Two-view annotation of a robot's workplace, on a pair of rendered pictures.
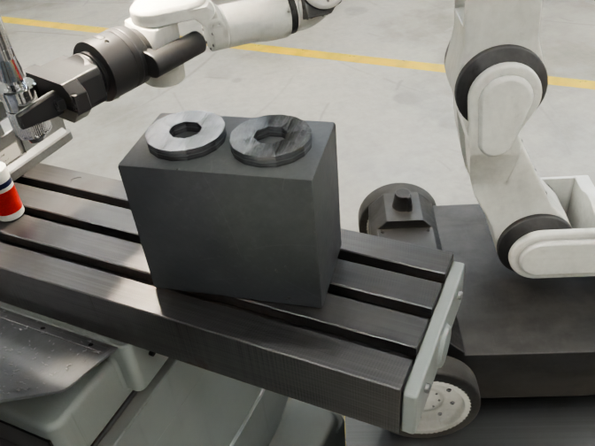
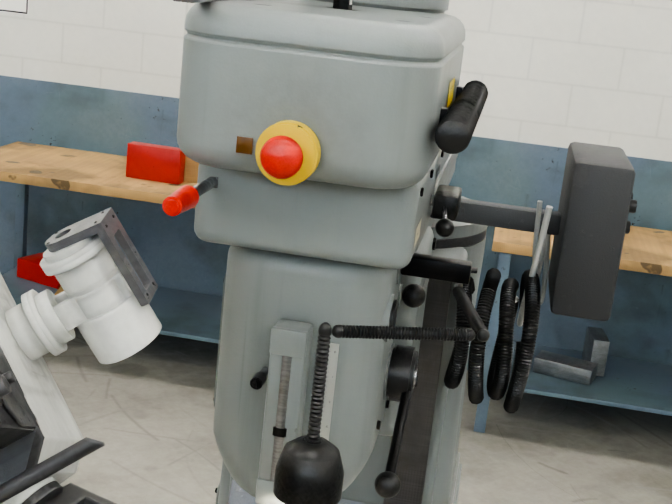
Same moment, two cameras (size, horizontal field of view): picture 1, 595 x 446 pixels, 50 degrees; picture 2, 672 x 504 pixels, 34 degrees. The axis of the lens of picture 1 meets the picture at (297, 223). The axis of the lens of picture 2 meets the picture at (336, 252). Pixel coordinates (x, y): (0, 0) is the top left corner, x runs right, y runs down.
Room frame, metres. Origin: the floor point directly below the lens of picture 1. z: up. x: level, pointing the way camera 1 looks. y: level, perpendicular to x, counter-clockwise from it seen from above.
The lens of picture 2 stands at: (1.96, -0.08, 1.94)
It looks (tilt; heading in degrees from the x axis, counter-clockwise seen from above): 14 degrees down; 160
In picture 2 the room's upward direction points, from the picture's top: 6 degrees clockwise
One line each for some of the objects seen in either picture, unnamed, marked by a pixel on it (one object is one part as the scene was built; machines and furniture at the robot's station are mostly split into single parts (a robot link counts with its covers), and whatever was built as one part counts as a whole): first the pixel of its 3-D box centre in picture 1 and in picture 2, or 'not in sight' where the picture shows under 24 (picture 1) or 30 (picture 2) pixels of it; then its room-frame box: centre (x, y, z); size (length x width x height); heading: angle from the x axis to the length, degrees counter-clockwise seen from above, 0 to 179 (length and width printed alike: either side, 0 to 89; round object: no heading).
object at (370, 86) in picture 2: not in sight; (337, 79); (0.74, 0.34, 1.81); 0.47 x 0.26 x 0.16; 152
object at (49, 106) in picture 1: (41, 112); not in sight; (0.74, 0.31, 1.14); 0.06 x 0.02 x 0.03; 139
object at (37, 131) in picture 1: (26, 111); not in sight; (0.75, 0.33, 1.13); 0.05 x 0.05 x 0.06
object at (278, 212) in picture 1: (239, 203); not in sight; (0.62, 0.07, 1.05); 0.22 x 0.12 x 0.20; 72
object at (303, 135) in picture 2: not in sight; (288, 152); (0.96, 0.22, 1.76); 0.06 x 0.02 x 0.06; 62
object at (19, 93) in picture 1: (17, 88); not in sight; (0.75, 0.33, 1.17); 0.05 x 0.05 x 0.01
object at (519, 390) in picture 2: not in sight; (476, 335); (0.61, 0.63, 1.45); 0.18 x 0.16 x 0.21; 152
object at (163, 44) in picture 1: (152, 54); not in sight; (0.90, 0.19, 1.13); 0.11 x 0.11 x 0.11; 49
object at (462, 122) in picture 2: not in sight; (462, 110); (0.79, 0.48, 1.79); 0.45 x 0.04 x 0.04; 152
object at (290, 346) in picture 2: not in sight; (284, 413); (0.85, 0.28, 1.45); 0.04 x 0.04 x 0.21; 62
